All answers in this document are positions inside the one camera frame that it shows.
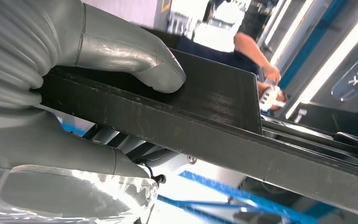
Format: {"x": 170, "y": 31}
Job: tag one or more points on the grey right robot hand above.
{"x": 58, "y": 160}

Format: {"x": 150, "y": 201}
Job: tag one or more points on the blue metal shelf rack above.
{"x": 244, "y": 196}

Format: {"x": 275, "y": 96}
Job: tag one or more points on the white handheld device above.
{"x": 270, "y": 99}

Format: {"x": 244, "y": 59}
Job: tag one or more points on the ceiling light strip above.
{"x": 290, "y": 34}
{"x": 330, "y": 63}

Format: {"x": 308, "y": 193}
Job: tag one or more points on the person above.
{"x": 216, "y": 54}

